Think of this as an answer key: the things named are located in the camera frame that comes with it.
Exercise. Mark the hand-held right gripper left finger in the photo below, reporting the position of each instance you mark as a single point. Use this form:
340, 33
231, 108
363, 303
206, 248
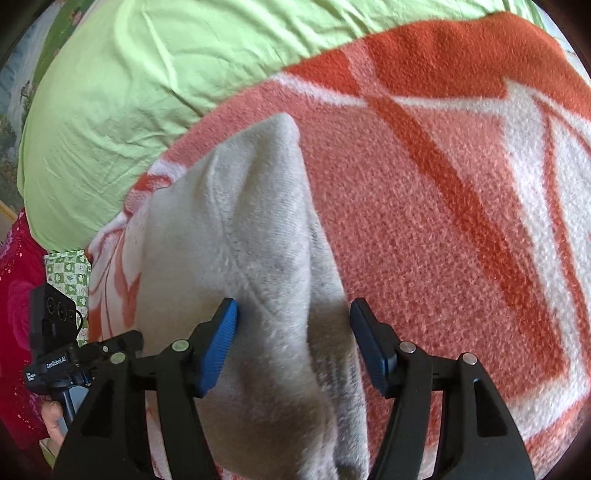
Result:
220, 348

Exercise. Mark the green patterned small pillow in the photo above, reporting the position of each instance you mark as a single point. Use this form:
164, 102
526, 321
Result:
69, 277

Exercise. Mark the person's left hand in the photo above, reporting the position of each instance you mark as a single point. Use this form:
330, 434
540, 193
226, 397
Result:
53, 422

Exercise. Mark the light green duvet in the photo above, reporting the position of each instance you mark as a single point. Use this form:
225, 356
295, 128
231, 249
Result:
138, 92

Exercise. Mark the orange and white blanket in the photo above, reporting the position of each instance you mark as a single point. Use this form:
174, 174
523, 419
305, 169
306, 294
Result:
438, 207

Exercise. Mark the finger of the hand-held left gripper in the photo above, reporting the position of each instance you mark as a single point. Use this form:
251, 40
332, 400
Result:
124, 341

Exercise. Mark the grey knitted sweater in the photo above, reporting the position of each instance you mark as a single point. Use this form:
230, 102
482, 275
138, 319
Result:
258, 230

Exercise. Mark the pink rose patterned cushion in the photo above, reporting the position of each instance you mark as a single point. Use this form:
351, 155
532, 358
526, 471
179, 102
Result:
18, 300

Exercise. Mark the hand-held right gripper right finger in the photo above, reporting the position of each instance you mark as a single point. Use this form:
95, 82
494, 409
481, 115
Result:
371, 350

